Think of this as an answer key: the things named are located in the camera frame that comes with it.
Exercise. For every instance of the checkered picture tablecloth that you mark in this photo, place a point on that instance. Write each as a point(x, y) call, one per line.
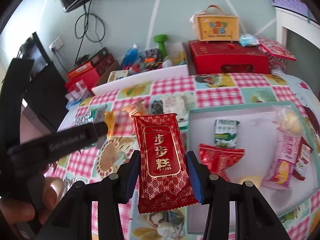
point(94, 163)

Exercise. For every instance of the dark red stacked box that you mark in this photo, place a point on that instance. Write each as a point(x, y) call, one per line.
point(97, 75)

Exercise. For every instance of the white shelf unit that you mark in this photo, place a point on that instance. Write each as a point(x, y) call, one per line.
point(301, 38)

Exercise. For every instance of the clear-wrapped round yellow cake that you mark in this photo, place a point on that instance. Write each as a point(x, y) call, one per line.
point(288, 120)

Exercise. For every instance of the white beige snack packet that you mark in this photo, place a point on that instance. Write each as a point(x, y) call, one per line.
point(176, 104)

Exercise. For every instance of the light blue tissue pack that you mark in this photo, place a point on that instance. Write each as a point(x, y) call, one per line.
point(248, 40)

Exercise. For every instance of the person's left hand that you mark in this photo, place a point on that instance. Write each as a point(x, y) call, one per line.
point(24, 210)

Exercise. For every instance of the cardboard box of toys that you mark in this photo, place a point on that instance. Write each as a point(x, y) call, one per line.
point(148, 68)

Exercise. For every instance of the blue water bottle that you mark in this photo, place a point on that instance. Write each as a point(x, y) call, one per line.
point(130, 57)

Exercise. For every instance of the yellow gift box with handle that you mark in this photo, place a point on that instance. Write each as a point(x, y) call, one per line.
point(213, 24)

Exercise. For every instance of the black seaweed snack packet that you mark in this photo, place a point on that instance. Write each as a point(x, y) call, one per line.
point(156, 107)

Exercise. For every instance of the white wall socket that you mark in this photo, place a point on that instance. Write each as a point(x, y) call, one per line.
point(56, 45)

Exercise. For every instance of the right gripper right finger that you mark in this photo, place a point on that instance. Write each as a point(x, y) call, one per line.
point(254, 217)

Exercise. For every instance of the small green brown snack packet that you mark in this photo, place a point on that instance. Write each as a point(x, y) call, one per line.
point(303, 160)

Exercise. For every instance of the orange red flat box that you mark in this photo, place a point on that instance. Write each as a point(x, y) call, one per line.
point(92, 62)

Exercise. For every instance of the white tray with teal rim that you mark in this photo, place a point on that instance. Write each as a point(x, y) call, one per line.
point(296, 206)

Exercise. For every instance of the green dumbbell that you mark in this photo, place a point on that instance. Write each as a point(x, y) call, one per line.
point(160, 40)

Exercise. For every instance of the green white milk carton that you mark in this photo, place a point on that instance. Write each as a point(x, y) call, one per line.
point(225, 133)

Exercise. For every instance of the clear plastic tissue box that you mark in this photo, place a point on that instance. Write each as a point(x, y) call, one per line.
point(77, 93)

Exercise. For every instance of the black cabinet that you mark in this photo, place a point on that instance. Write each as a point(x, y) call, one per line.
point(46, 89)

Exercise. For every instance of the yellow transparent snack packet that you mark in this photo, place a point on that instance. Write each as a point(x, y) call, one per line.
point(110, 118)

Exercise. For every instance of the large red gift box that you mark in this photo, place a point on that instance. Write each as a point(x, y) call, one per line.
point(226, 57)

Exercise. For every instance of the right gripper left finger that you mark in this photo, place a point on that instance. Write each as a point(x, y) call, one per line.
point(72, 217)

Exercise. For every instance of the red patterned lidded box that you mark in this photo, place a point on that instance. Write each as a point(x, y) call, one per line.
point(278, 55)

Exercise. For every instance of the pink swiss roll packet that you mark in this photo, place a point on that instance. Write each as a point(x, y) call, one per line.
point(283, 163)

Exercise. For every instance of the orange bread snack packet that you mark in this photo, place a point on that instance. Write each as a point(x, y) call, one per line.
point(137, 108)

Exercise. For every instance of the red Kiss snack bag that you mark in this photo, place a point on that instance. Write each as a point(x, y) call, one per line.
point(218, 160)

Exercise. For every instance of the red gold cake packet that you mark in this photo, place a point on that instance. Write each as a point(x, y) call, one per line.
point(164, 183)

